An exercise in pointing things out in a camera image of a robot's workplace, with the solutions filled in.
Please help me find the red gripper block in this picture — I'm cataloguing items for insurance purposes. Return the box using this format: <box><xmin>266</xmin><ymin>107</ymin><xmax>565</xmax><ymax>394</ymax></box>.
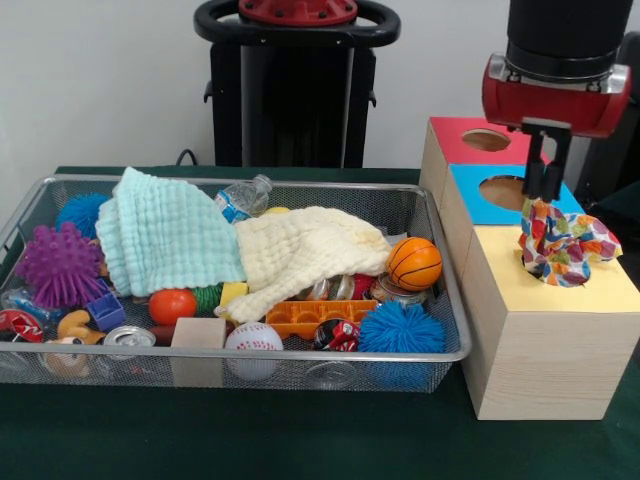
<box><xmin>481</xmin><ymin>64</ymin><xmax>633</xmax><ymax>201</ymax></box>

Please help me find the polka-dot paper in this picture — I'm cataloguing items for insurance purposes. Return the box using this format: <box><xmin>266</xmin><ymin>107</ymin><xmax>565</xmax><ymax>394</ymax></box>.
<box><xmin>517</xmin><ymin>197</ymin><xmax>625</xmax><ymax>288</ymax></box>

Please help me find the wooden three-hole sorting box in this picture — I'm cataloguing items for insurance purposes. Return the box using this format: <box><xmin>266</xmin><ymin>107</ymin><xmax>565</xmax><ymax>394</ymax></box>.
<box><xmin>418</xmin><ymin>116</ymin><xmax>640</xmax><ymax>421</ymax></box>

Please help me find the silver mesh bin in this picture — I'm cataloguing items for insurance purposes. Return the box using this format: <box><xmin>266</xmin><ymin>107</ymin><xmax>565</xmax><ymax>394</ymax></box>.
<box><xmin>0</xmin><ymin>174</ymin><xmax>474</xmax><ymax>394</ymax></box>

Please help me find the orange toy basketball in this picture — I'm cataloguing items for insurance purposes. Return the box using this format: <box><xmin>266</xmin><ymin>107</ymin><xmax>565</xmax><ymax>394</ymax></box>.
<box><xmin>386</xmin><ymin>236</ymin><xmax>444</xmax><ymax>292</ymax></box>

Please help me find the blue fuzzy ball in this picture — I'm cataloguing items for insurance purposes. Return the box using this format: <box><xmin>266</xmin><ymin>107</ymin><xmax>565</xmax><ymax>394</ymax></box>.
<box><xmin>55</xmin><ymin>193</ymin><xmax>110</xmax><ymax>239</ymax></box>
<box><xmin>358</xmin><ymin>299</ymin><xmax>447</xmax><ymax>391</ymax></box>

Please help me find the cream cloth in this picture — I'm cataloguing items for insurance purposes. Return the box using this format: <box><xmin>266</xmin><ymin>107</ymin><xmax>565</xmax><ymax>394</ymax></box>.
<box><xmin>214</xmin><ymin>206</ymin><xmax>392</xmax><ymax>324</ymax></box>

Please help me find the white toy baseball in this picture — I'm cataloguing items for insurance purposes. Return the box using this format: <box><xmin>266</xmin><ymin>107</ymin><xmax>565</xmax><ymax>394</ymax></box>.
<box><xmin>224</xmin><ymin>322</ymin><xmax>285</xmax><ymax>381</ymax></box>

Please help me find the dark green tablecloth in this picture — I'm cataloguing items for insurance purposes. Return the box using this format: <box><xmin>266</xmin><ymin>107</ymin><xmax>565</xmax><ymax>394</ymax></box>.
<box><xmin>0</xmin><ymin>166</ymin><xmax>640</xmax><ymax>480</ymax></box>

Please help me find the plain wooden block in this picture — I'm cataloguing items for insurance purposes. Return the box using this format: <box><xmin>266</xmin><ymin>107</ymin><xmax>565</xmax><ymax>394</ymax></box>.
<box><xmin>170</xmin><ymin>317</ymin><xmax>227</xmax><ymax>387</ymax></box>

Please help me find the mint green cloth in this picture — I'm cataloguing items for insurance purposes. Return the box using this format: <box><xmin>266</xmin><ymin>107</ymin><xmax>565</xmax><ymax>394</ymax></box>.
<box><xmin>94</xmin><ymin>166</ymin><xmax>249</xmax><ymax>297</ymax></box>

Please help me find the orange-red ball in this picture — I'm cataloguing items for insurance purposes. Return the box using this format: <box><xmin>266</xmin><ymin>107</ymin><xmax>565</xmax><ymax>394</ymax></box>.
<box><xmin>148</xmin><ymin>288</ymin><xmax>199</xmax><ymax>326</ymax></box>

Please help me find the purple spiky ball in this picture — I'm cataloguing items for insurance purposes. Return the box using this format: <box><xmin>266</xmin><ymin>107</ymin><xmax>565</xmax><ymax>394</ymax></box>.
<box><xmin>14</xmin><ymin>222</ymin><xmax>106</xmax><ymax>311</ymax></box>

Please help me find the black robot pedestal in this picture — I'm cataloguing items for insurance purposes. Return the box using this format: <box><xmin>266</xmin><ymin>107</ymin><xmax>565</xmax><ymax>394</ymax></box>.
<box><xmin>193</xmin><ymin>0</ymin><xmax>401</xmax><ymax>169</ymax></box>

